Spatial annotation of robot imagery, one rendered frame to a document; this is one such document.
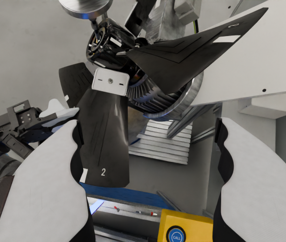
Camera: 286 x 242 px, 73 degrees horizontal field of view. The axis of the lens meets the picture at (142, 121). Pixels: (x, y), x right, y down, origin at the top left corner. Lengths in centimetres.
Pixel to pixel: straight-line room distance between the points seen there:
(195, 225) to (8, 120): 56
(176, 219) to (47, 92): 161
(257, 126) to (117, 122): 66
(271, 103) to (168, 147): 93
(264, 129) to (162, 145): 85
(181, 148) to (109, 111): 120
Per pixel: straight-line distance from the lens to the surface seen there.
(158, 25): 69
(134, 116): 65
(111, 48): 50
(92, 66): 64
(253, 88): 52
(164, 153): 160
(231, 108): 94
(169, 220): 61
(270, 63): 54
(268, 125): 100
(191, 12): 74
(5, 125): 58
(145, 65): 32
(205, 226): 64
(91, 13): 28
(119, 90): 52
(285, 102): 93
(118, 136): 48
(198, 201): 176
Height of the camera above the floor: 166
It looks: 76 degrees down
